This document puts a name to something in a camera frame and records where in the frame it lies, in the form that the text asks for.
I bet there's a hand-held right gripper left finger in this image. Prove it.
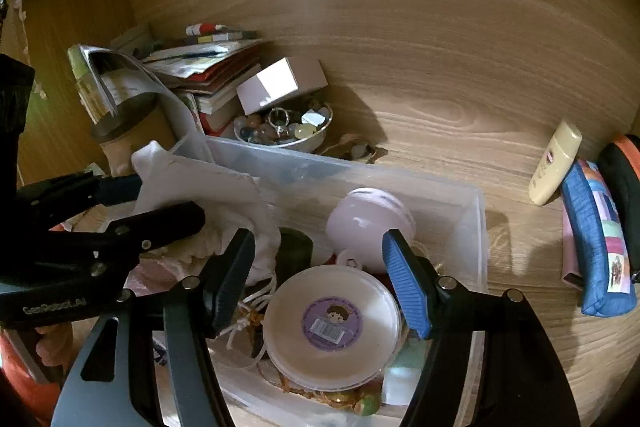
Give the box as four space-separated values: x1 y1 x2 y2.
50 228 257 427

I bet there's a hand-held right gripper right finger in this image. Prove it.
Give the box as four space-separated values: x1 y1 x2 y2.
381 228 583 427

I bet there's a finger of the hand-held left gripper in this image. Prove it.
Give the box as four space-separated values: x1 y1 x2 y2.
45 201 207 278
15 172 143 228

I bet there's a white drawstring pouch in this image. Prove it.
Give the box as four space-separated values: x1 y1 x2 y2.
131 141 282 288

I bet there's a dark green jar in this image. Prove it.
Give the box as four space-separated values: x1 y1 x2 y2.
277 227 314 275

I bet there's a cream plastic cup purple label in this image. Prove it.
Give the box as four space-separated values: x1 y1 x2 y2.
262 264 403 392

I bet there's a pink round container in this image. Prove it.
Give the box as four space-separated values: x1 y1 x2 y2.
326 188 417 270

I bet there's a light teal tube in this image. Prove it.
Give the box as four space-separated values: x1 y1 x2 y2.
382 339 428 407

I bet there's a clear plastic storage box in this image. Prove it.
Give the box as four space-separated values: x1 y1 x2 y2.
100 134 488 427

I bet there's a gold foil wrapper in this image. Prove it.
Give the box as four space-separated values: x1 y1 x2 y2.
320 388 382 415

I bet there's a brown cardboard cylinder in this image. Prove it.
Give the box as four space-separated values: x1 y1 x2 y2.
91 104 176 178

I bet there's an orange cloth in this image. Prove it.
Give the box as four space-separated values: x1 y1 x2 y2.
0 332 56 425

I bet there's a clear plastic lid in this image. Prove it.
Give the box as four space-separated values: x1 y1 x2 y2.
80 46 216 162

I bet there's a white paper slip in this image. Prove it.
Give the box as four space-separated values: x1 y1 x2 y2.
100 72 151 108

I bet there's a green bottle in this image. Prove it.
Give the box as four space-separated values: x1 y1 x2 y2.
67 44 108 122

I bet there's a wooden desk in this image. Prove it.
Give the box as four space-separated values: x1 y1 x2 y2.
135 22 640 427

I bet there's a bowl of beads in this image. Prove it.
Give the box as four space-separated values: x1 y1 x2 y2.
233 99 333 152

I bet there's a stack of books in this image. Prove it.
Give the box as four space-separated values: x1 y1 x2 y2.
112 23 263 132

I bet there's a pink wallet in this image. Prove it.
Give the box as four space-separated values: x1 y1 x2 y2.
561 204 587 292

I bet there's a small white box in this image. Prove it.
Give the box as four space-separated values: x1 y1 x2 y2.
236 57 328 116

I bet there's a cream lotion bottle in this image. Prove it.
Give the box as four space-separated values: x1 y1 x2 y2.
528 119 583 206

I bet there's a blue patchwork pencil pouch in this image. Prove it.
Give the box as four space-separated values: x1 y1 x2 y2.
560 159 637 318

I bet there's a black orange zip case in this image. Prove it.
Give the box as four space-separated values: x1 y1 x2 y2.
597 134 640 283

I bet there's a bead bracelet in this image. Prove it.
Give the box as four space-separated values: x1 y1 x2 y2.
325 134 388 164

